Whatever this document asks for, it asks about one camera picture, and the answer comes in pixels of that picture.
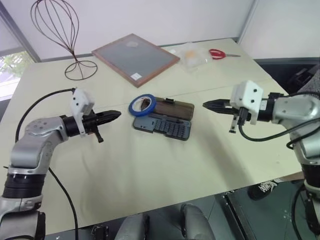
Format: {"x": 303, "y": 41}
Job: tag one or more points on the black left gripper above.
{"x": 90, "y": 122}

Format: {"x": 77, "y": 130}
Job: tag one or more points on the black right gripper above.
{"x": 228, "y": 107}

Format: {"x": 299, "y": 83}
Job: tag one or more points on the blue tape roll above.
{"x": 141, "y": 114}

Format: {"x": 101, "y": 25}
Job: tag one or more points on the screwdriver bit case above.
{"x": 175, "y": 110}

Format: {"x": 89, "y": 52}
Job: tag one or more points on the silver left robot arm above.
{"x": 37, "y": 140}

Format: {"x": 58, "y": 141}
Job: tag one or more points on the clear plastic bag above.
{"x": 192, "y": 58}

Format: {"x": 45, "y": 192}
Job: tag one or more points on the small clear plastic packet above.
{"x": 172, "y": 51}

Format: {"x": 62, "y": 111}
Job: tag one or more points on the black sneaker white laces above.
{"x": 260, "y": 191}

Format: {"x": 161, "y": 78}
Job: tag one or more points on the grey tweed fabric cushion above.
{"x": 311, "y": 83}

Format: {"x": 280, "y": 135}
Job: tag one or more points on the grey rounded shape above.
{"x": 132, "y": 227}
{"x": 197, "y": 222}

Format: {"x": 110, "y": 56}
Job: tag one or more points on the small black block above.
{"x": 100, "y": 232}

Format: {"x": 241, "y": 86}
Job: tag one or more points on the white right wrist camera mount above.
{"x": 246, "y": 95}

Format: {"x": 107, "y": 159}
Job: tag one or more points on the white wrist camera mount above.
{"x": 246, "y": 95}
{"x": 80, "y": 100}

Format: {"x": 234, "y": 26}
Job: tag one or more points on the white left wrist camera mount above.
{"x": 80, "y": 100}

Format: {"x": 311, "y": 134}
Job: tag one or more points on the wooden picture frame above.
{"x": 135, "y": 57}

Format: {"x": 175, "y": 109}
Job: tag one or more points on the black furniture frame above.
{"x": 280, "y": 72}

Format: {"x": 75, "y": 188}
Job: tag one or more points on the black metal base plate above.
{"x": 262, "y": 220}

